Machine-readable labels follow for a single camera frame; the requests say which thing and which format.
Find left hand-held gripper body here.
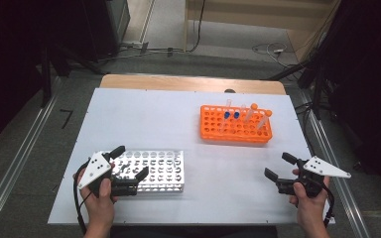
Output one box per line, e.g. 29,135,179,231
76,151,139,199

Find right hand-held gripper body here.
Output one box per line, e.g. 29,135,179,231
275,155,352,199

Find white metal tube rack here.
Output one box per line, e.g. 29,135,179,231
107,150,186,193

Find orange-capped test tube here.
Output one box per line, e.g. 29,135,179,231
256,109,274,131
243,102,259,125

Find orange plastic tube rack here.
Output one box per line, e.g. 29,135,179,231
199,104,274,144

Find blue-capped test tube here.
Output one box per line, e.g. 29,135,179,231
231,111,241,132
220,111,231,133

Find person's left hand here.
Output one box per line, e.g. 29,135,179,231
75,161,120,223

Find person's right hand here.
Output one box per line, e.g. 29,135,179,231
288,168,331,229

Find black tripod stand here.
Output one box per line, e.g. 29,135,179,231
267,56,333,121
39,41,108,109

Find black curtain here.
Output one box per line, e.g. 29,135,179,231
0,0,87,155
306,0,381,196

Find dark grey cabinet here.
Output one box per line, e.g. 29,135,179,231
78,0,131,62

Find metal floor rail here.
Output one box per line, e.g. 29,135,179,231
296,90,372,238
0,76,64,232

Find left hand-held gripper cable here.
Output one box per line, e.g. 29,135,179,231
72,160,92,236

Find hand-held gripper cable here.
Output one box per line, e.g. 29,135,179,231
72,160,92,236
319,182,336,229

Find right hand-held gripper cable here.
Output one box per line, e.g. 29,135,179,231
319,182,336,229

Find white floor cable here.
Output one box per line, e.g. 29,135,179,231
251,42,294,68

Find black floor cable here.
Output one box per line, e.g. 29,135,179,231
118,0,207,58

